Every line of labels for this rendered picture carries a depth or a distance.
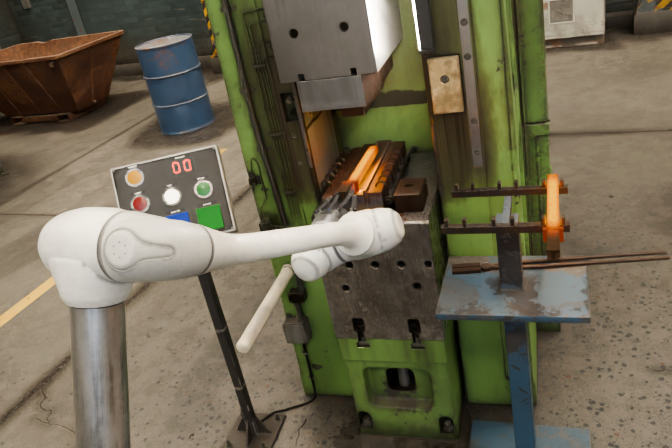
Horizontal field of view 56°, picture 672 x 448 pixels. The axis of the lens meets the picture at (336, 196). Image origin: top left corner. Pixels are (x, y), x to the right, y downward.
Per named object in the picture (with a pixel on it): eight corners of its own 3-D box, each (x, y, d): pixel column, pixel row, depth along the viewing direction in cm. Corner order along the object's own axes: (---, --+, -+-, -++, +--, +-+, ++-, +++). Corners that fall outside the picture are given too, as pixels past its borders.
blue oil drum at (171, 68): (196, 134, 633) (170, 46, 596) (149, 136, 657) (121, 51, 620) (226, 113, 680) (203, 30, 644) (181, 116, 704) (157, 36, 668)
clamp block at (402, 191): (423, 212, 196) (420, 193, 194) (396, 213, 199) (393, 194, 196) (428, 194, 207) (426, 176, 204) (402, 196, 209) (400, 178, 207)
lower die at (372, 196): (385, 213, 200) (380, 189, 197) (325, 216, 207) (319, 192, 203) (407, 160, 236) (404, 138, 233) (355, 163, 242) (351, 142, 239)
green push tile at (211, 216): (224, 226, 199) (219, 203, 200) (200, 232, 198) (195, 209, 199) (225, 226, 201) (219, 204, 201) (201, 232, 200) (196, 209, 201)
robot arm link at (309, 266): (315, 259, 171) (358, 246, 166) (297, 293, 158) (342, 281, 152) (296, 226, 168) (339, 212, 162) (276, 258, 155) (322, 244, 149)
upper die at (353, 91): (366, 106, 186) (360, 74, 182) (302, 112, 192) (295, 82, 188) (393, 66, 221) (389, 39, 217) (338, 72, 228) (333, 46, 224)
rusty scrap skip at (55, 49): (83, 127, 739) (56, 55, 704) (-29, 134, 816) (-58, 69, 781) (146, 94, 838) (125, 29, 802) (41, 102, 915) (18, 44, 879)
